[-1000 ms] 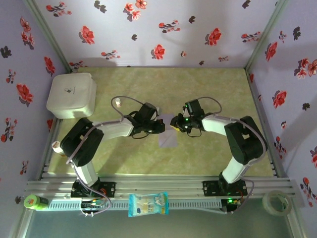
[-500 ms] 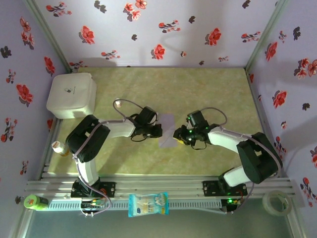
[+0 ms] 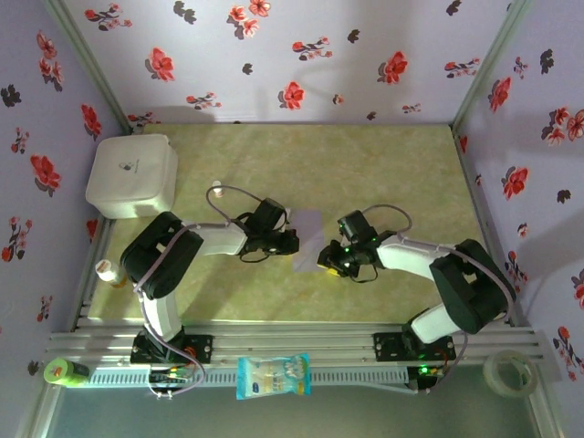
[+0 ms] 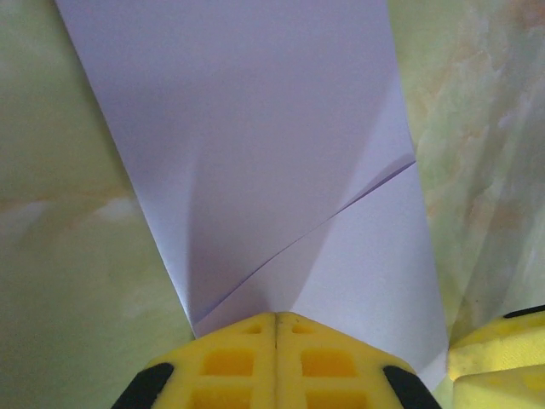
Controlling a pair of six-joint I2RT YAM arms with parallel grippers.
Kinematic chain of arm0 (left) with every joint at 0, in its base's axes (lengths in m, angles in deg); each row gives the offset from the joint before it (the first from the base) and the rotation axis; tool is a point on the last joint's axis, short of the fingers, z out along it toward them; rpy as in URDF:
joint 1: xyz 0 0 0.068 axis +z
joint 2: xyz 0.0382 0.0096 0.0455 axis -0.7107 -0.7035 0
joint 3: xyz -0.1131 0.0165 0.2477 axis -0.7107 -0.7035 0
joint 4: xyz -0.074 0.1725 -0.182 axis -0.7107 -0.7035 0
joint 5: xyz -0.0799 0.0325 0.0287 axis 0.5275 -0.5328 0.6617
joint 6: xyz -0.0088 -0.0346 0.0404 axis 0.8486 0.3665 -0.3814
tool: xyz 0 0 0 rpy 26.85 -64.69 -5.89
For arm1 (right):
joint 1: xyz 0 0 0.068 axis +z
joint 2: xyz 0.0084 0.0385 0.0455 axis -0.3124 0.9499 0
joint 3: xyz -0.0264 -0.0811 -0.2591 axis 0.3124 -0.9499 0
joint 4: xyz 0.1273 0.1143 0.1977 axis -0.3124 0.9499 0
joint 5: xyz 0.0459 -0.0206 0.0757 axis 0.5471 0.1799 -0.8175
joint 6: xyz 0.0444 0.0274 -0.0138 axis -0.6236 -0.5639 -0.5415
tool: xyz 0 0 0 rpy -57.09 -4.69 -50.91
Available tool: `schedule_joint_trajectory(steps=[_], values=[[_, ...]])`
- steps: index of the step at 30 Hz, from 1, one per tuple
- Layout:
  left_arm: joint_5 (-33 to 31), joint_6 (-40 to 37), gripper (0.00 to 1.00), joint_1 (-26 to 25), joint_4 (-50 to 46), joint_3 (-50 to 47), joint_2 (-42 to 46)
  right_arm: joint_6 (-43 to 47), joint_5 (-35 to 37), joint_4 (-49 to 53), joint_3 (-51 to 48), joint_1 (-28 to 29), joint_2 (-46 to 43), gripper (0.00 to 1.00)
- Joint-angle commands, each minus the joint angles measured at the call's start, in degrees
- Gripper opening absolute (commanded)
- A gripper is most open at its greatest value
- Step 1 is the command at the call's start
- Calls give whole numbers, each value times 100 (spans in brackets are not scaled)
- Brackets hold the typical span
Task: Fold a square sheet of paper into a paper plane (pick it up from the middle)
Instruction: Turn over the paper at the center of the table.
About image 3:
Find blue snack packet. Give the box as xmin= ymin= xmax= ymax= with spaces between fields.
xmin=235 ymin=353 xmax=313 ymax=402

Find grey right arm cable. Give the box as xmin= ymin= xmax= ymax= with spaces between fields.
xmin=362 ymin=203 xmax=519 ymax=397

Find green bottle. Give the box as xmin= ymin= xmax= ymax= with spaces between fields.
xmin=43 ymin=358 xmax=91 ymax=389

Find purple square paper sheet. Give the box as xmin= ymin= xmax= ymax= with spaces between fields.
xmin=285 ymin=208 xmax=325 ymax=274

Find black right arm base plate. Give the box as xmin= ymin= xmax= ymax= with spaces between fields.
xmin=372 ymin=330 xmax=457 ymax=364

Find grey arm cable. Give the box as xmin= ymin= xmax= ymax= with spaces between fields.
xmin=131 ymin=184 xmax=275 ymax=401
xmin=362 ymin=203 xmax=519 ymax=397

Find grey left arm cable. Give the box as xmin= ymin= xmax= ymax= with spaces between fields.
xmin=131 ymin=184 xmax=275 ymax=401

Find black right camera cable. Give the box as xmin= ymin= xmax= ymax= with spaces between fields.
xmin=353 ymin=266 xmax=380 ymax=285

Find wide aluminium base rail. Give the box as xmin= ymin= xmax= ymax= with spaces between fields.
xmin=45 ymin=324 xmax=565 ymax=382

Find white orange pill bottle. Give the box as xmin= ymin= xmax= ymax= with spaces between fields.
xmin=94 ymin=258 xmax=128 ymax=288

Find aluminium frame post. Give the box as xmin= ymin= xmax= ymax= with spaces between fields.
xmin=17 ymin=385 xmax=63 ymax=438
xmin=43 ymin=0 xmax=134 ymax=136
xmin=451 ymin=0 xmax=535 ymax=133
xmin=528 ymin=381 xmax=565 ymax=438

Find white slotted cable duct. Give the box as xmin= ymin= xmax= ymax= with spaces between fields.
xmin=89 ymin=367 xmax=410 ymax=389

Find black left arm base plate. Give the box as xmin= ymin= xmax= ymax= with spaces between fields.
xmin=130 ymin=330 xmax=214 ymax=366

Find aluminium table edge rail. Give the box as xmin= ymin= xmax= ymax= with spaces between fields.
xmin=68 ymin=217 xmax=115 ymax=329
xmin=451 ymin=127 xmax=521 ymax=328

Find small controller board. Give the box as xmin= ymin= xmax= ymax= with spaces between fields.
xmin=148 ymin=367 xmax=193 ymax=389
xmin=408 ymin=363 xmax=446 ymax=392

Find clear tape roll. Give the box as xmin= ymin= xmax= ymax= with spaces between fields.
xmin=483 ymin=349 xmax=539 ymax=398

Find white plastic storage box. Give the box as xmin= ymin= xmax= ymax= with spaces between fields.
xmin=85 ymin=133 xmax=179 ymax=220

